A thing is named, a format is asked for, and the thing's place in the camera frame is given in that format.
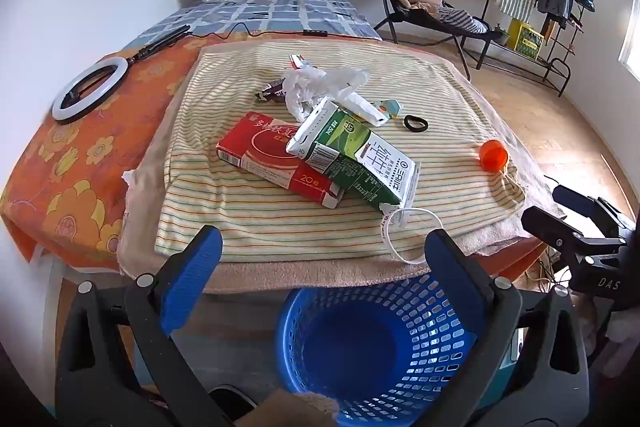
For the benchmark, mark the yellow crate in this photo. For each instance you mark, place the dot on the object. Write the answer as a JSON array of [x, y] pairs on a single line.
[[525, 39]]

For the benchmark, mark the striped garment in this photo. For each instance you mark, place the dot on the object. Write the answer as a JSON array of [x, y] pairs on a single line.
[[465, 22]]

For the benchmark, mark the orange plastic cap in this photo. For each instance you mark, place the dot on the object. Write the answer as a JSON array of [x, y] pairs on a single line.
[[492, 154]]

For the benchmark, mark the striped yellow cloth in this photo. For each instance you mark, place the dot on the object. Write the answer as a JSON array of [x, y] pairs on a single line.
[[250, 227]]

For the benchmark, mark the beige towel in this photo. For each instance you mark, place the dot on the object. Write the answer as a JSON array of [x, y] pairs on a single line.
[[300, 274]]

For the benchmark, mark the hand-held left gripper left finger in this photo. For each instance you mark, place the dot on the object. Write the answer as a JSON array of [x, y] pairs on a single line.
[[192, 272]]

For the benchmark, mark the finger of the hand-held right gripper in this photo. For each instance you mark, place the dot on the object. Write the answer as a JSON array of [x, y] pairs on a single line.
[[575, 199], [545, 222]]

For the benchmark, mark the white colourful printed wrapper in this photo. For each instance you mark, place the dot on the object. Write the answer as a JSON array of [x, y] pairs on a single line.
[[367, 114]]

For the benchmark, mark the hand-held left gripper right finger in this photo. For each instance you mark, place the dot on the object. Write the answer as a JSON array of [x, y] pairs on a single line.
[[450, 267]]

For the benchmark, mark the blue plastic basket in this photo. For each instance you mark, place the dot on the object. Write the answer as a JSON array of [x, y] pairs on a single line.
[[375, 357]]

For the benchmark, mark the person's left shoe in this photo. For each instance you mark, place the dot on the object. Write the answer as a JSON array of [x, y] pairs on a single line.
[[230, 402]]

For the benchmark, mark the orange floral blanket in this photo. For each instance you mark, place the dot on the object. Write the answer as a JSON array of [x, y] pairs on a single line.
[[75, 157]]

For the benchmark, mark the black clothes rack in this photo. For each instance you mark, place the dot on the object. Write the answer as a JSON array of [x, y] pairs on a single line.
[[550, 67]]

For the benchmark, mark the green milk carton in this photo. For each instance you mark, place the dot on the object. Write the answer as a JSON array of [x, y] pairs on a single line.
[[360, 162]]

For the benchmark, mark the blue checked bedsheet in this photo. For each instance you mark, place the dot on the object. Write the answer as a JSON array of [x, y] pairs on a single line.
[[280, 12]]

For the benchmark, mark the dark candy wrapper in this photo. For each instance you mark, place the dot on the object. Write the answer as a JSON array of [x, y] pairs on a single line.
[[272, 91]]

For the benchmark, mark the black power strip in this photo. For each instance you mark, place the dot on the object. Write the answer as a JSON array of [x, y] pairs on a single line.
[[316, 32]]

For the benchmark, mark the red cardboard box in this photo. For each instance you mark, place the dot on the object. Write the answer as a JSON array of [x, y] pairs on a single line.
[[260, 152]]

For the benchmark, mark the red and white wrapper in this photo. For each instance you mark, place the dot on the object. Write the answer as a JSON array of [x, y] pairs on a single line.
[[299, 63]]

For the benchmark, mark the clear plastic bag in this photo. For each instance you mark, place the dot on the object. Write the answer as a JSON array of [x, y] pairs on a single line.
[[310, 87]]

